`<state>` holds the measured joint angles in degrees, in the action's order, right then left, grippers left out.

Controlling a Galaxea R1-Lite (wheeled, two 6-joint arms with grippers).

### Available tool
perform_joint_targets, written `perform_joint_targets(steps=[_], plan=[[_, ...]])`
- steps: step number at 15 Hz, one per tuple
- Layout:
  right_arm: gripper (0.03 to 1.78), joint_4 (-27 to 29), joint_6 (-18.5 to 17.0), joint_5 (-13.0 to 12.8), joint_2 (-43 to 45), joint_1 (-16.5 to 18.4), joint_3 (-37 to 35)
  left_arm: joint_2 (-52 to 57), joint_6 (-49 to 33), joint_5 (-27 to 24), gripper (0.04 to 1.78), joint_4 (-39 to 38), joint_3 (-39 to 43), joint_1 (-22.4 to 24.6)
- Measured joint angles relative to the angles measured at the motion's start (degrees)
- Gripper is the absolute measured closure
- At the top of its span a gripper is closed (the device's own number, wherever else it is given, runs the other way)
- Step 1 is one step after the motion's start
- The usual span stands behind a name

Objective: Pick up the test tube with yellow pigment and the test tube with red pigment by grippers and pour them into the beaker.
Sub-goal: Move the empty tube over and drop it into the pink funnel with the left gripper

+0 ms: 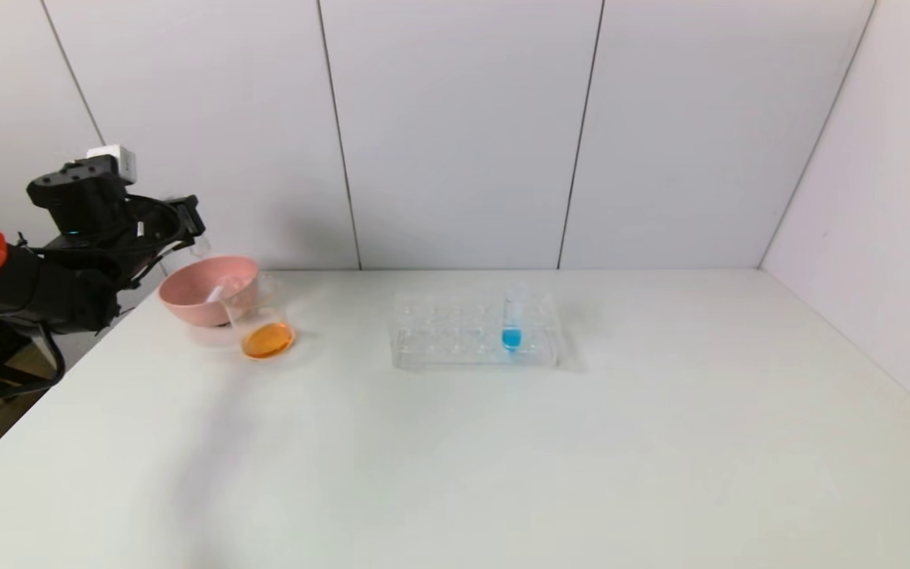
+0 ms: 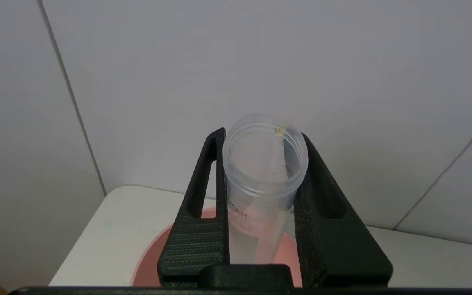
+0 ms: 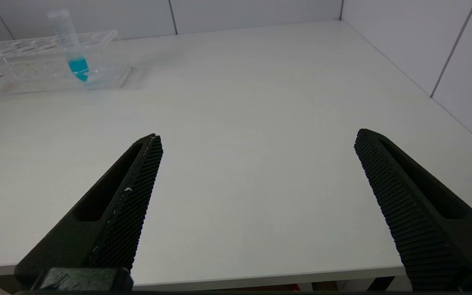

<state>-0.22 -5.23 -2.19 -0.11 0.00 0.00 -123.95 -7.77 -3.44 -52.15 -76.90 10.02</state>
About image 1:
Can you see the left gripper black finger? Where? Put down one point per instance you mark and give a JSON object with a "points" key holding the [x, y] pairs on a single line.
{"points": [[185, 243]]}

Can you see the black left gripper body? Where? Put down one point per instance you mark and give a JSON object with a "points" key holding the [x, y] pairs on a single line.
{"points": [[190, 215]]}

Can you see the test tube with red pigment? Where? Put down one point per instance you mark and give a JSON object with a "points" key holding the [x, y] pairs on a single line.
{"points": [[218, 292]]}

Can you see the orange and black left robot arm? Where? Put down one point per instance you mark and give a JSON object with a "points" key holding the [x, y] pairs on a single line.
{"points": [[52, 284]]}

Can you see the clear glass beaker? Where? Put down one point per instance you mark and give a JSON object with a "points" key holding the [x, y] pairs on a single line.
{"points": [[267, 340]]}

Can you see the clear acrylic test tube rack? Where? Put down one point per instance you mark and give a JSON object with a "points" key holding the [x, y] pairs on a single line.
{"points": [[455, 356]]}

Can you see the test tube with blue pigment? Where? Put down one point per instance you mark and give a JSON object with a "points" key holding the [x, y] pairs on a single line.
{"points": [[511, 338]]}

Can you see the pink plastic bowl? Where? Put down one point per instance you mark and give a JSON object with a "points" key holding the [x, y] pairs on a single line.
{"points": [[194, 304]]}

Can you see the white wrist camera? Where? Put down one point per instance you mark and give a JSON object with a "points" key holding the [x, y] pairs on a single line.
{"points": [[114, 162]]}

